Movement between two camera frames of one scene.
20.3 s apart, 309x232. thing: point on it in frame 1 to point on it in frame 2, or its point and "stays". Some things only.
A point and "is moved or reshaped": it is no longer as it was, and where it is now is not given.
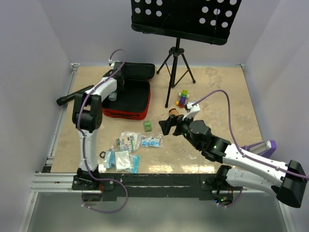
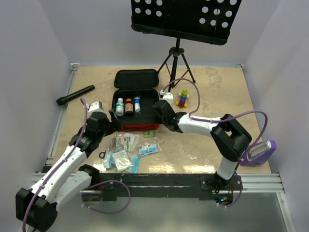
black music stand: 205,21 stays
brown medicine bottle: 173,111 is moved or reshaped
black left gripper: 120,88 to 116,123
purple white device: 264,148 stays
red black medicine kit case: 132,102 to 143,82
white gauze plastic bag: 123,161 stays
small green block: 147,126 to 150,133
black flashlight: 64,99 stays
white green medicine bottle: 112,96 to 119,107
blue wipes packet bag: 154,140 to 149,148
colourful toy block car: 184,95 stays
